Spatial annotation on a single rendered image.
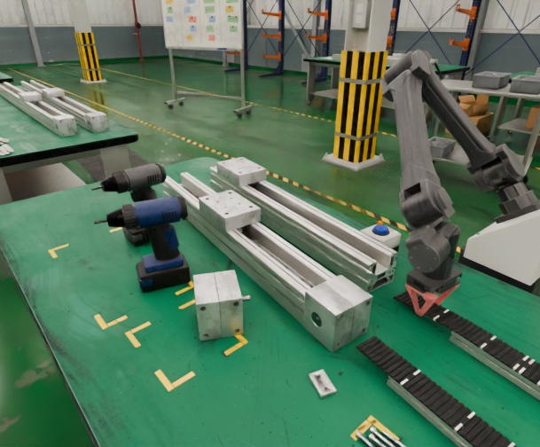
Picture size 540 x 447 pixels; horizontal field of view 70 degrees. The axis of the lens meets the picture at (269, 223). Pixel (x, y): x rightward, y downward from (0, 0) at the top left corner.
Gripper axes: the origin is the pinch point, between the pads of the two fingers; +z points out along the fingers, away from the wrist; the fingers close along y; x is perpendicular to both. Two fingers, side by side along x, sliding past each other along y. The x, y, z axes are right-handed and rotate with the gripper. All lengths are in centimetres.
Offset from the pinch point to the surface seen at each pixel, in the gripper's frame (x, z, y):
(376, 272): -13.3, -2.1, 1.5
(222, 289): -22.3, -7.3, 37.8
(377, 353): 3.5, -0.9, 19.8
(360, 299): -4.3, -7.0, 17.0
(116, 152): -197, 11, 15
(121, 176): -66, -19, 44
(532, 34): -313, -38, -713
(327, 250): -26.4, -3.1, 5.3
